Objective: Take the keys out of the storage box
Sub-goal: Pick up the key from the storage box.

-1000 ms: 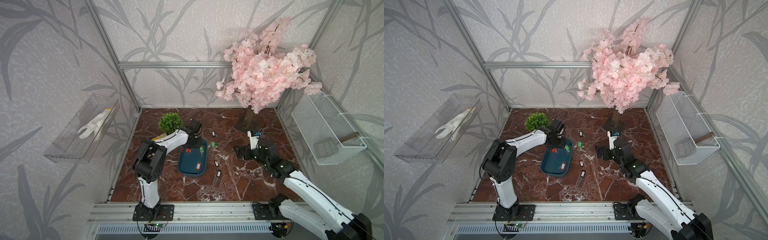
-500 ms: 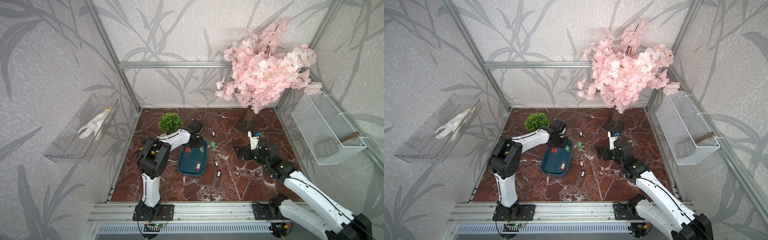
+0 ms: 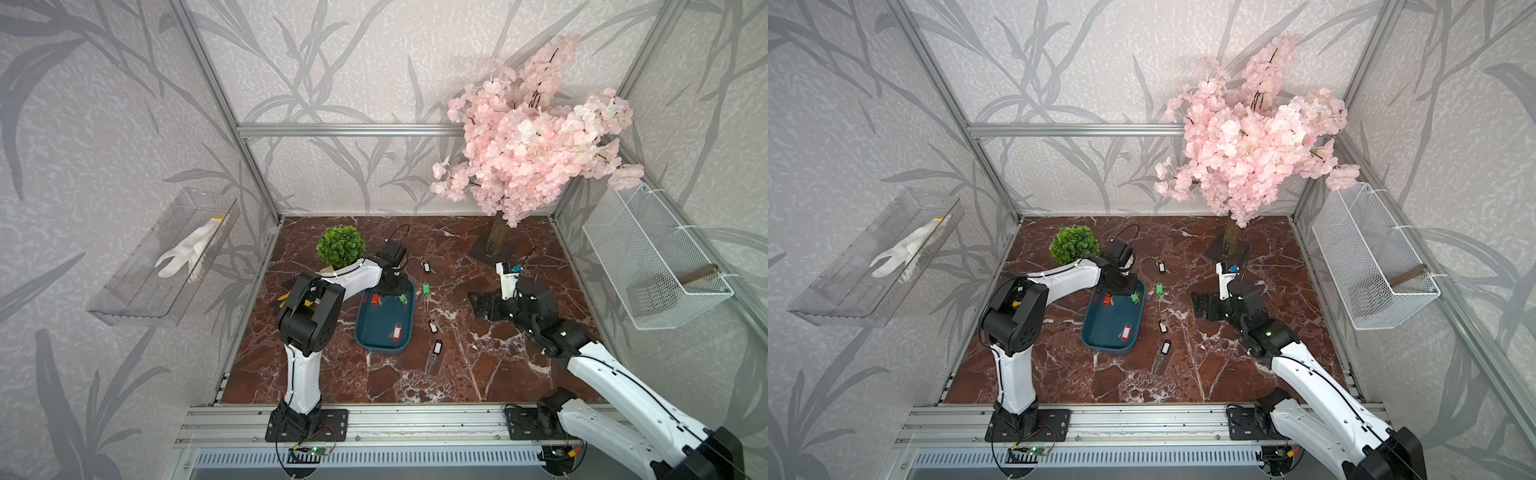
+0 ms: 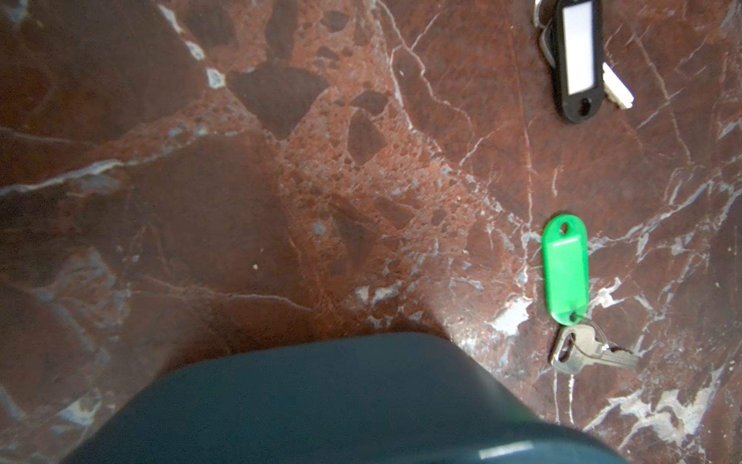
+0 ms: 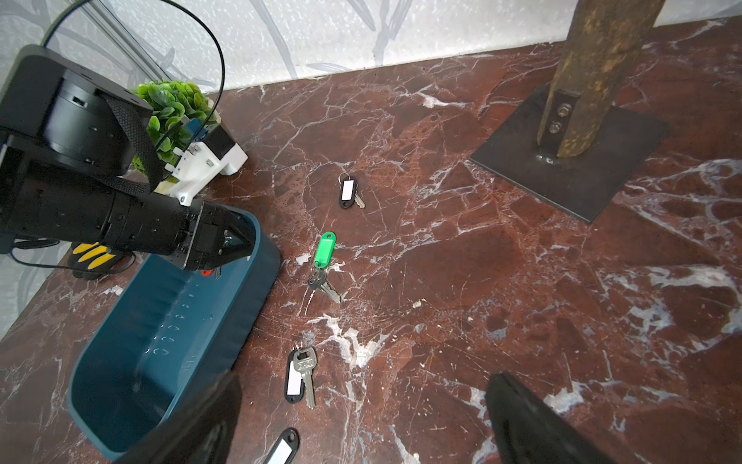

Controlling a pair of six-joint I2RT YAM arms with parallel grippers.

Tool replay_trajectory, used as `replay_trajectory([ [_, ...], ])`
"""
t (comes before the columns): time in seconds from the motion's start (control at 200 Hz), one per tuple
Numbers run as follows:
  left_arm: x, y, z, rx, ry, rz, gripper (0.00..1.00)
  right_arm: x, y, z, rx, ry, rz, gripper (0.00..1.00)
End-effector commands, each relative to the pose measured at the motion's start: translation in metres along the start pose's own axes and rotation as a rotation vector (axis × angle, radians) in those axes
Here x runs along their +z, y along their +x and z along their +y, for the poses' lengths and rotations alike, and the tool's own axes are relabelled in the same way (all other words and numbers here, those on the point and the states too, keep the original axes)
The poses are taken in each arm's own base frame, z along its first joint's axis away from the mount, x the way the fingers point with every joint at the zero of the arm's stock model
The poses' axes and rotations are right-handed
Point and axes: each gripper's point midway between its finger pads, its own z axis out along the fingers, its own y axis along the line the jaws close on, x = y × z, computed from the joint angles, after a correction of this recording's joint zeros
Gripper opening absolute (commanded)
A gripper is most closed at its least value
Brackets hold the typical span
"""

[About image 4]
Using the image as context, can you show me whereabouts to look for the teal plastic storage tray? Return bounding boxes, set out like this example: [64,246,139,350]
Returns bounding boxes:
[68,333,620,463]

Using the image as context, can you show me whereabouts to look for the key with black tag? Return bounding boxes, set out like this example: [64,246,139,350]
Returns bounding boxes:
[533,0,634,124]

